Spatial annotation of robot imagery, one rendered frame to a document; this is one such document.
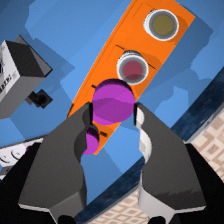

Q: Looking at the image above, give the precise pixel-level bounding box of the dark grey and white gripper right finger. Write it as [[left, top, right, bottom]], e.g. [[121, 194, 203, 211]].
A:
[[134, 102, 224, 224]]

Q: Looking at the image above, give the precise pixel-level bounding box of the white button housing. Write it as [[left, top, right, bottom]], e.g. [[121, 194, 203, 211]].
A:
[[0, 35, 53, 119]]

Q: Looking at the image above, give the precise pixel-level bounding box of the blue flat work mat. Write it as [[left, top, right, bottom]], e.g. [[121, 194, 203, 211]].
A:
[[0, 0, 224, 206]]

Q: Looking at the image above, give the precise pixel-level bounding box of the black table edge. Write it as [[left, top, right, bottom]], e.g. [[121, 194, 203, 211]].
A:
[[83, 102, 224, 224]]

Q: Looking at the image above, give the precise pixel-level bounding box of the orange tube rack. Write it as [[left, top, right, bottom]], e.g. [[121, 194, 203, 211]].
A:
[[66, 0, 195, 155]]

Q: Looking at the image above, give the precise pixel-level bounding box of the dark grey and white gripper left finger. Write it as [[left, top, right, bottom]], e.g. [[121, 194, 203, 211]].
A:
[[0, 101, 93, 224]]

